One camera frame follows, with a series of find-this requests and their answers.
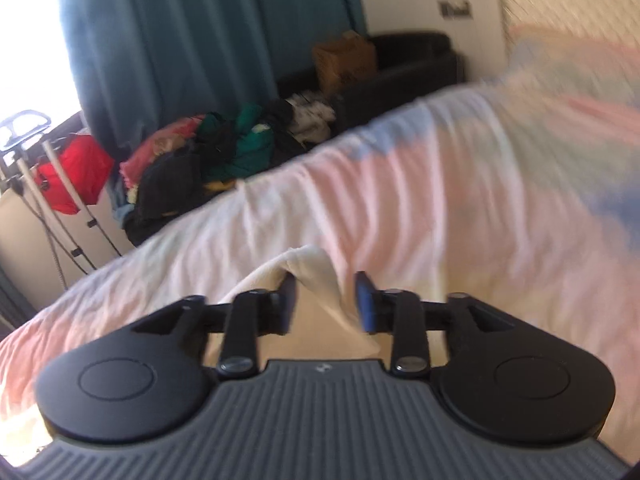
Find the white metal drying rack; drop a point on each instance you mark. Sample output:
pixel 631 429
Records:
pixel 35 170

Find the wall socket plate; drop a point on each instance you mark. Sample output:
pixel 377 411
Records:
pixel 455 9

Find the teal curtain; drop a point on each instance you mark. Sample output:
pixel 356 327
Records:
pixel 210 35

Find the pile of mixed clothes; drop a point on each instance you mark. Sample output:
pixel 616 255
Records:
pixel 215 160

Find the black leather sofa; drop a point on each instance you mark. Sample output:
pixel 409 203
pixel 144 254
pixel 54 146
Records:
pixel 400 70

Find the red bag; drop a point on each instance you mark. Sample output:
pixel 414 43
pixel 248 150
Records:
pixel 70 175

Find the brown cardboard box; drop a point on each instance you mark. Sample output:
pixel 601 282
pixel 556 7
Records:
pixel 345 60

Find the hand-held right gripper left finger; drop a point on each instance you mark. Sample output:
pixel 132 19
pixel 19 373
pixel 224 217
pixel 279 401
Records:
pixel 289 300

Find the cream cloth garment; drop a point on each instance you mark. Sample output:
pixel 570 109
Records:
pixel 320 285

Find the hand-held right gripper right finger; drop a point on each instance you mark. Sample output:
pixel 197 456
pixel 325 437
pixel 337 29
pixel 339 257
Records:
pixel 366 305

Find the pastel tie-dye bed sheet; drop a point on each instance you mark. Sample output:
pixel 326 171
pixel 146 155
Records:
pixel 425 185

